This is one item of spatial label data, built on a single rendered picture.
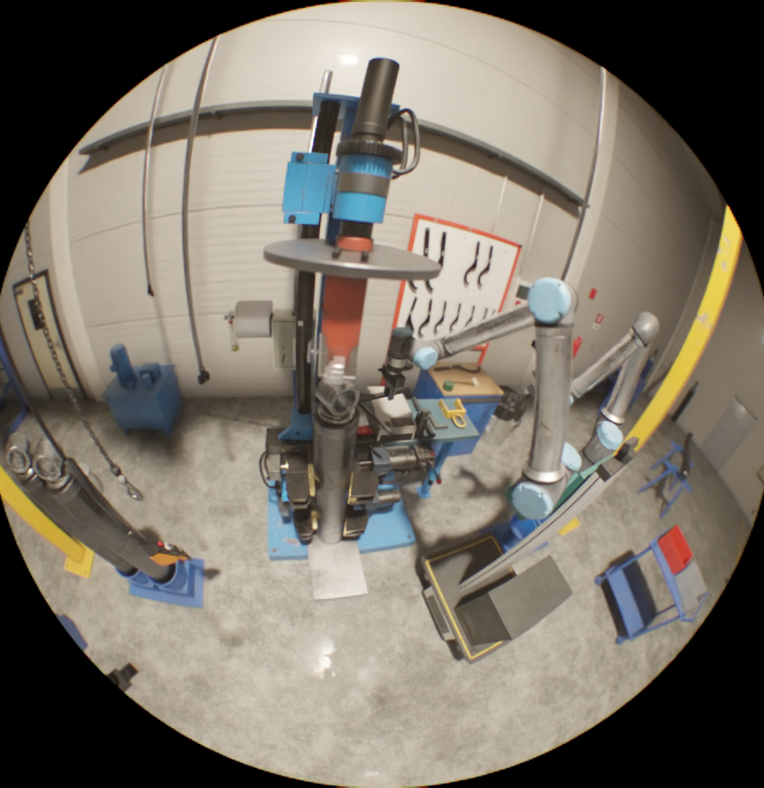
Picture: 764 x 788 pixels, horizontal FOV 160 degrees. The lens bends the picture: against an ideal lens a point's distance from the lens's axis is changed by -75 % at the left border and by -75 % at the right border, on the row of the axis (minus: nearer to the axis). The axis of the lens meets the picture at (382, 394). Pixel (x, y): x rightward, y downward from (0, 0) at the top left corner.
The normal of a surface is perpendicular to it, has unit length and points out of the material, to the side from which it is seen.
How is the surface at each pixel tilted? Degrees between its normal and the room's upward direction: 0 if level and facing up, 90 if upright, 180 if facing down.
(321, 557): 0
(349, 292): 90
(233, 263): 90
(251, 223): 90
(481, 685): 0
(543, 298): 83
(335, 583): 0
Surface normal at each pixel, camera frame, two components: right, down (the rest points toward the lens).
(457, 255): 0.22, 0.62
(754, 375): -0.96, 0.01
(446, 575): 0.16, -0.79
